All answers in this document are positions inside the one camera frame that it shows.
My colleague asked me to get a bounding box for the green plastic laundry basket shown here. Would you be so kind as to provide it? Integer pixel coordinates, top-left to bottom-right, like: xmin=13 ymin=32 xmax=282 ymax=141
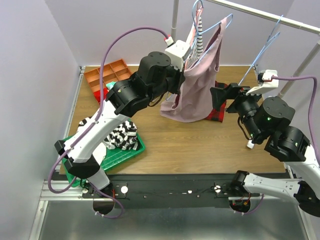
xmin=61 ymin=133 xmax=146 ymax=188

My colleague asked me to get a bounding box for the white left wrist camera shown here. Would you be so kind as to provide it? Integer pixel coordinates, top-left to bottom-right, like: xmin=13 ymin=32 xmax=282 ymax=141
xmin=164 ymin=40 xmax=191 ymax=72

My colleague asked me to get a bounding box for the mauve pink tank top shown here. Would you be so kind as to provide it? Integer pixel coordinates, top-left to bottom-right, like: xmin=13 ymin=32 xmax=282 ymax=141
xmin=160 ymin=17 xmax=228 ymax=123

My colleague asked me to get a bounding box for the red black plaid shirt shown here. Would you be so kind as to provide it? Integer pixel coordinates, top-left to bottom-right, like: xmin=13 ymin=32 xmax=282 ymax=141
xmin=205 ymin=81 xmax=227 ymax=123

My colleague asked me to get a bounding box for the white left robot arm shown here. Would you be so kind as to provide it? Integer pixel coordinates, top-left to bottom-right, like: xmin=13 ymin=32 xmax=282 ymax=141
xmin=54 ymin=50 xmax=186 ymax=198

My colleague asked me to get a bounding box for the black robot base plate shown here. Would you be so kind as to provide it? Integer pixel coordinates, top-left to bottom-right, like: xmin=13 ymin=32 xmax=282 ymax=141
xmin=82 ymin=172 xmax=268 ymax=210

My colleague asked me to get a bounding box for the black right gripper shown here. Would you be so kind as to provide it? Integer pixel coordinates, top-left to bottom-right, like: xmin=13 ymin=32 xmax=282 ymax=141
xmin=210 ymin=81 xmax=270 ymax=141

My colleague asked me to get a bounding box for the teal and white sock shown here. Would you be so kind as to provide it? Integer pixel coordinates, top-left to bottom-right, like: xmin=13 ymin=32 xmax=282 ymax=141
xmin=106 ymin=81 xmax=116 ymax=91

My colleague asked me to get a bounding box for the white clothes rack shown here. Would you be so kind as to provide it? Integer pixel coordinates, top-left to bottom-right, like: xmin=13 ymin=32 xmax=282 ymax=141
xmin=171 ymin=0 xmax=320 ymax=98

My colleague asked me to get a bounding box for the light blue hanger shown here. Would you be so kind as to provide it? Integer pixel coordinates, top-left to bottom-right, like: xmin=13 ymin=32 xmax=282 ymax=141
xmin=164 ymin=0 xmax=234 ymax=102
xmin=238 ymin=14 xmax=284 ymax=85

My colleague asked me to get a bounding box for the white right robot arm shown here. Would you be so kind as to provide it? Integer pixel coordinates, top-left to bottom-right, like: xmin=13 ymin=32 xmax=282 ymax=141
xmin=210 ymin=83 xmax=320 ymax=217

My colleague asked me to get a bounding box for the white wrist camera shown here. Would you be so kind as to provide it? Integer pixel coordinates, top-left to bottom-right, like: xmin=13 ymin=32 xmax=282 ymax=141
xmin=164 ymin=40 xmax=191 ymax=72
xmin=246 ymin=69 xmax=279 ymax=96

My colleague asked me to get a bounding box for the black white striped garment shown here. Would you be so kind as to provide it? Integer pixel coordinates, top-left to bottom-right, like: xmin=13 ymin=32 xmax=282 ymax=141
xmin=75 ymin=115 xmax=140 ymax=152

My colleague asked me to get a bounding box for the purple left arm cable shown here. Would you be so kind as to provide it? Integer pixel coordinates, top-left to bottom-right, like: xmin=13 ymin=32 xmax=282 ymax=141
xmin=47 ymin=26 xmax=175 ymax=194

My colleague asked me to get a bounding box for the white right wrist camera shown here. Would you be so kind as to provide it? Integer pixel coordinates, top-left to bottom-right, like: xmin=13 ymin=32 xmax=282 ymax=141
xmin=246 ymin=69 xmax=279 ymax=96

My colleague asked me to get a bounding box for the white garment in basket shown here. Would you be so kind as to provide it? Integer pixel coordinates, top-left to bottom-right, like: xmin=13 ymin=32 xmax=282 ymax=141
xmin=92 ymin=142 xmax=107 ymax=166

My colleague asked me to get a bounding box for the white striped hanging shirt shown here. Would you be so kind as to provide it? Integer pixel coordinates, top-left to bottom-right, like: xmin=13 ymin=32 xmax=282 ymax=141
xmin=184 ymin=7 xmax=205 ymax=70

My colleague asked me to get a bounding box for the red sock upper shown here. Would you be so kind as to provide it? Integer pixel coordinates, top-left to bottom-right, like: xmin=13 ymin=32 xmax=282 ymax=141
xmin=93 ymin=88 xmax=109 ymax=104

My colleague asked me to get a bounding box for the brown compartment organizer tray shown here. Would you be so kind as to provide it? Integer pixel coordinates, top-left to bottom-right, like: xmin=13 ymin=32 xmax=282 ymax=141
xmin=84 ymin=58 xmax=132 ymax=93

